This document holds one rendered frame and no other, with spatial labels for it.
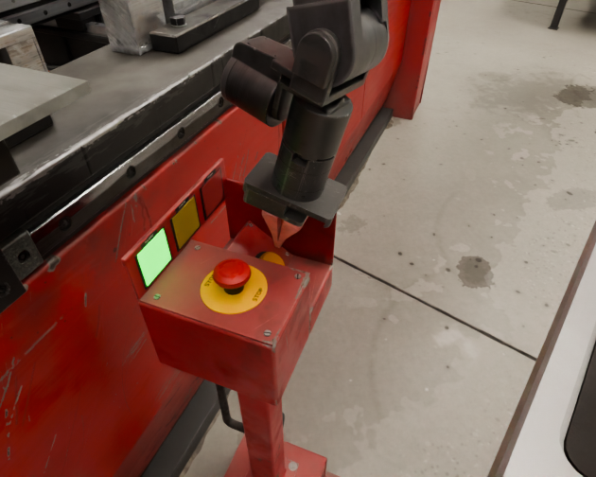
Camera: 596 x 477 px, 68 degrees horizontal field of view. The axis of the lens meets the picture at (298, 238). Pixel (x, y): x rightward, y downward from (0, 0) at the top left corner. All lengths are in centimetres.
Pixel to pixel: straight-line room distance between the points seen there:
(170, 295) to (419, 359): 102
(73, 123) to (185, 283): 26
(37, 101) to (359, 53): 24
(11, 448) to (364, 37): 61
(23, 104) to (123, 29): 47
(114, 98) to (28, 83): 28
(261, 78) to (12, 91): 20
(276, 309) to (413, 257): 126
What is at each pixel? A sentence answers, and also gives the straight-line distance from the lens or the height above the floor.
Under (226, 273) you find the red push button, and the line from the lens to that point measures 46.
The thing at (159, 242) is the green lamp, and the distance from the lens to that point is 49.
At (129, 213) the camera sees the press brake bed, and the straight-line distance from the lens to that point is 68.
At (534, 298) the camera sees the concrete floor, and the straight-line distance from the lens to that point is 170.
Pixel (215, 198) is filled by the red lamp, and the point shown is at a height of 80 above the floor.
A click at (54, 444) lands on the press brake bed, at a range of 76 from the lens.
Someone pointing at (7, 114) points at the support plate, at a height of 100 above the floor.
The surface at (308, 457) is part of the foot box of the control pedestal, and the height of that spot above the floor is 12.
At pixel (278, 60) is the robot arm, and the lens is 43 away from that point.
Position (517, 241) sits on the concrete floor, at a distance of 189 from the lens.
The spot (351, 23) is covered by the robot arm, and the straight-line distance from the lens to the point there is 37.
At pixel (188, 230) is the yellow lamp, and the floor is 80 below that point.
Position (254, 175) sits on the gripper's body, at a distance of 48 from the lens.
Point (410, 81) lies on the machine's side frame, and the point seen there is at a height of 21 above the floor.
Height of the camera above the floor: 114
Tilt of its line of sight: 42 degrees down
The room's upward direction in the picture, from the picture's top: straight up
